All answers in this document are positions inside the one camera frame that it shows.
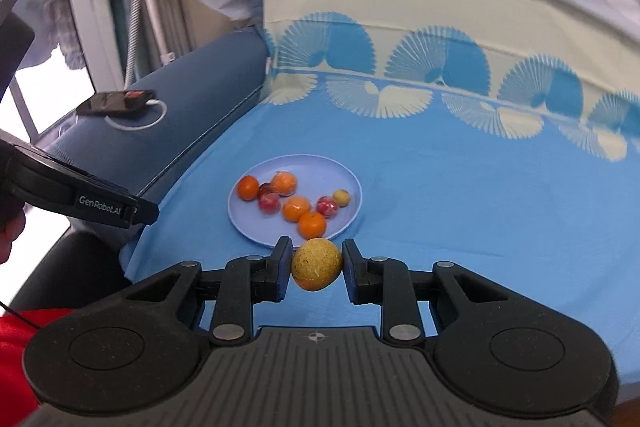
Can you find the blue patterned sofa cover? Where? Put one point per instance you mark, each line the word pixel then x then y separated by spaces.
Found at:
pixel 499 134

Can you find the orange fruit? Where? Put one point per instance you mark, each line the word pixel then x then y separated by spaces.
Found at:
pixel 284 183

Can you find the light blue round plate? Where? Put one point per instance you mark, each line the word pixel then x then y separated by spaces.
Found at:
pixel 316 176

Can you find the yellow-green round fruit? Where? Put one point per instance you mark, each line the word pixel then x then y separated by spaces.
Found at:
pixel 342 197

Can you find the small orange tangerine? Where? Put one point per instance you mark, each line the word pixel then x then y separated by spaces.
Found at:
pixel 311 225

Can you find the small orange kumquat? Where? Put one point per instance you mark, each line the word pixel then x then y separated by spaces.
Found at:
pixel 247 188

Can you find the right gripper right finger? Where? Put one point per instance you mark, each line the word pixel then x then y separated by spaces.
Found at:
pixel 387 283

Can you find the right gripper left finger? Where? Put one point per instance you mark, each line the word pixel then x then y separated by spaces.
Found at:
pixel 242 283

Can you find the person's left hand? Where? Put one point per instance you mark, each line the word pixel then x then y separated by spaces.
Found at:
pixel 11 226

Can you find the dark red jujube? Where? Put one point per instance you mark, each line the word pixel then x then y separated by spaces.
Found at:
pixel 264 188

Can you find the small orange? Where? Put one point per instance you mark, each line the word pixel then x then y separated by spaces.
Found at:
pixel 294 208

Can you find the red fruit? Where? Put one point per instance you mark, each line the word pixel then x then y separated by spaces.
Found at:
pixel 269 203

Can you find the small beige longan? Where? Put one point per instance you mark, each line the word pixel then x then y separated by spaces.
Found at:
pixel 316 264

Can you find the black smartphone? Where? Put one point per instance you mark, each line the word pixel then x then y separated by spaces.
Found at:
pixel 115 103

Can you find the pink-red fruit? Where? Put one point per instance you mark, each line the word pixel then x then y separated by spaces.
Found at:
pixel 327 207

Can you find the red sleeve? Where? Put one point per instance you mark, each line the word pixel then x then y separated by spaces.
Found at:
pixel 17 400

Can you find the blue sofa armrest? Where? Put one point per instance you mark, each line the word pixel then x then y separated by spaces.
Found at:
pixel 202 94

